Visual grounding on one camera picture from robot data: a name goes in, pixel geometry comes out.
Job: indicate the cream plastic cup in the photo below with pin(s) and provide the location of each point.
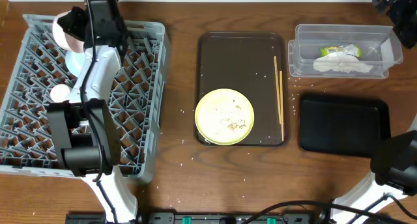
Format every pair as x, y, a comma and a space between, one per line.
60, 92

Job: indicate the yellow plate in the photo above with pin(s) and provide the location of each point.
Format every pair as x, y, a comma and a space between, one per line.
224, 117

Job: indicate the black tray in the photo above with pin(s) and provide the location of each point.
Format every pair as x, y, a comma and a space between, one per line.
342, 125

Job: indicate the pink bowl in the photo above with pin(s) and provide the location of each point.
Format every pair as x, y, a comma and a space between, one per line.
64, 40

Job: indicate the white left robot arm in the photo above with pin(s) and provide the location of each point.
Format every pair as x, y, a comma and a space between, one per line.
83, 132

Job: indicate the grey plastic dish rack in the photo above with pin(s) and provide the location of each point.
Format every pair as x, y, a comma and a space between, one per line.
135, 101

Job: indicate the light blue bowl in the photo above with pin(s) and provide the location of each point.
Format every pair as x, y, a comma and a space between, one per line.
74, 62

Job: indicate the wooden chopstick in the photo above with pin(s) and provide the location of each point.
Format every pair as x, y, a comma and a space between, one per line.
281, 106
277, 88

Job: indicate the dark brown serving tray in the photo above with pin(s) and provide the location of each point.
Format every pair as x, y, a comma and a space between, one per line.
244, 61

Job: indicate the green snack wrapper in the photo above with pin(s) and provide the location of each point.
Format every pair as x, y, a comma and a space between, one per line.
350, 49

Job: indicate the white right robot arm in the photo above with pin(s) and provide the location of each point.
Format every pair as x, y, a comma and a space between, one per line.
393, 167

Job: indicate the clear plastic bin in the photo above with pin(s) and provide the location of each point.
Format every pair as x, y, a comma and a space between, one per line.
379, 45

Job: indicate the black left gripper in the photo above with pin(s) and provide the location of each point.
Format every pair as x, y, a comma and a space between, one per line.
74, 23

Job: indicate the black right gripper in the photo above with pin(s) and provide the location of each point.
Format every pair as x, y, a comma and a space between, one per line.
389, 4

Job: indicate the black power strip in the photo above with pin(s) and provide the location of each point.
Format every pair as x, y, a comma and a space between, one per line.
171, 218

